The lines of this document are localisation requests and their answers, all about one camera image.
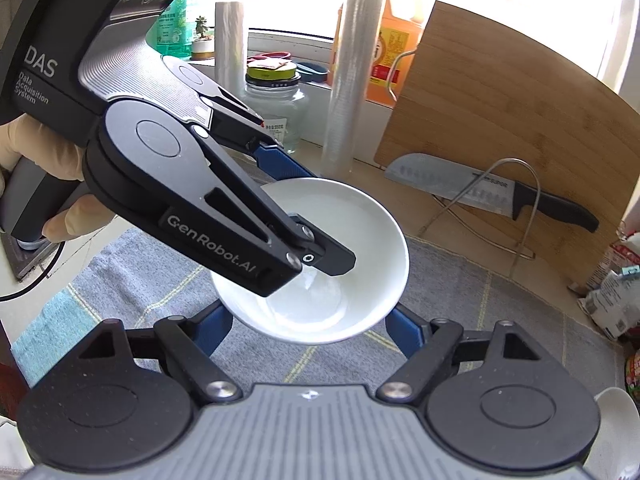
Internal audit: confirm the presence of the white plate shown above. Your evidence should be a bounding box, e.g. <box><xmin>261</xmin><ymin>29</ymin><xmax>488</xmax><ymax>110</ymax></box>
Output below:
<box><xmin>584</xmin><ymin>387</ymin><xmax>640</xmax><ymax>479</ymax></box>

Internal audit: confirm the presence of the left gloved hand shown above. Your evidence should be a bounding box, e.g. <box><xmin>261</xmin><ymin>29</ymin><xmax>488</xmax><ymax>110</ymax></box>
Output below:
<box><xmin>0</xmin><ymin>112</ymin><xmax>116</xmax><ymax>244</ymax></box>

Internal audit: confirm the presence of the glass jar green lid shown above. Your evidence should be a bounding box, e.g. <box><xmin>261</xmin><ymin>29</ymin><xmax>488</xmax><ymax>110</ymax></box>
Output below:
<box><xmin>243</xmin><ymin>58</ymin><xmax>309</xmax><ymax>154</ymax></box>

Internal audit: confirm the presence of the white floral bowl back left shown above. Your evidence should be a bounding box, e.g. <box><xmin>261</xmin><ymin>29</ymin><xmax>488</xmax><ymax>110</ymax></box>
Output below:
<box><xmin>212</xmin><ymin>178</ymin><xmax>409</xmax><ymax>344</ymax></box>

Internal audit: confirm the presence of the grey checked dish towel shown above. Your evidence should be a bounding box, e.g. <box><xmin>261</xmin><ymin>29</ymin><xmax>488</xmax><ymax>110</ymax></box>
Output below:
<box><xmin>64</xmin><ymin>226</ymin><xmax>632</xmax><ymax>396</ymax></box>

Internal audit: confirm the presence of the small potted plant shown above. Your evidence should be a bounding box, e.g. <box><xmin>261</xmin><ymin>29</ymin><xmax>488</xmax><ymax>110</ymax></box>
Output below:
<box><xmin>191</xmin><ymin>16</ymin><xmax>215</xmax><ymax>61</ymax></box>

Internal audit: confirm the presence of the green dish soap bottle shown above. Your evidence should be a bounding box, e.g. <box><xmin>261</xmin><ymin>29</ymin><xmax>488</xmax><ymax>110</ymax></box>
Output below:
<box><xmin>146</xmin><ymin>0</ymin><xmax>192</xmax><ymax>60</ymax></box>

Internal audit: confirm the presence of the tall cling film roll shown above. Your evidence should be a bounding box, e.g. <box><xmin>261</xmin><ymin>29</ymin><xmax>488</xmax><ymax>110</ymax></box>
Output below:
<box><xmin>321</xmin><ymin>0</ymin><xmax>386</xmax><ymax>180</ymax></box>

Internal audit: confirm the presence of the teal dish cloth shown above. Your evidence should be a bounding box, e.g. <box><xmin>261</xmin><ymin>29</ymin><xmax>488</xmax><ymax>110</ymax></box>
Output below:
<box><xmin>11</xmin><ymin>285</ymin><xmax>102</xmax><ymax>387</ymax></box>

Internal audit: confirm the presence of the orange cooking oil jug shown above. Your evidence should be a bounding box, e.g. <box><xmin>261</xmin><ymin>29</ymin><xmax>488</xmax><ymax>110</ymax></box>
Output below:
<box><xmin>332</xmin><ymin>0</ymin><xmax>426</xmax><ymax>109</ymax></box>

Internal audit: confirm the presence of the white blue printed bag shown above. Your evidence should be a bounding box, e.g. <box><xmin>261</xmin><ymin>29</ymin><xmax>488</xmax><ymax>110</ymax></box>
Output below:
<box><xmin>577</xmin><ymin>266</ymin><xmax>639</xmax><ymax>340</ymax></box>

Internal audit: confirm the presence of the bamboo cutting board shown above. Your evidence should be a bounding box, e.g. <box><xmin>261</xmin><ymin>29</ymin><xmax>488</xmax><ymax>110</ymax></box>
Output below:
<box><xmin>374</xmin><ymin>2</ymin><xmax>639</xmax><ymax>284</ymax></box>

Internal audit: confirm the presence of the green lidded sauce tub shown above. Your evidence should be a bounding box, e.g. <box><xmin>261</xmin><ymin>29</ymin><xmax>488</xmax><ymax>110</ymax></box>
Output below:
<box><xmin>625</xmin><ymin>350</ymin><xmax>640</xmax><ymax>404</ymax></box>

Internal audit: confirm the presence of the red white clipped bag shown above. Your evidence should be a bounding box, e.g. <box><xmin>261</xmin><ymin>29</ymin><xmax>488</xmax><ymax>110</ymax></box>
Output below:
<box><xmin>599</xmin><ymin>232</ymin><xmax>640</xmax><ymax>276</ymax></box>

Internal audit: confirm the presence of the steel wire board stand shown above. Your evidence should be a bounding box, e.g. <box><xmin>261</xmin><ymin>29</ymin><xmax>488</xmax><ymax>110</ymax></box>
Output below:
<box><xmin>416</xmin><ymin>157</ymin><xmax>544</xmax><ymax>281</ymax></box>

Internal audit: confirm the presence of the black handled santoku knife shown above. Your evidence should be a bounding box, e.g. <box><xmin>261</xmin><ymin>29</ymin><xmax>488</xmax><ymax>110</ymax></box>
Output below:
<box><xmin>385</xmin><ymin>153</ymin><xmax>600</xmax><ymax>233</ymax></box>

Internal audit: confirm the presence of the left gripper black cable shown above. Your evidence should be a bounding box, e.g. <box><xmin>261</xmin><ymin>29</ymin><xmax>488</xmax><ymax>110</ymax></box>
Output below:
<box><xmin>0</xmin><ymin>242</ymin><xmax>66</xmax><ymax>304</ymax></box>

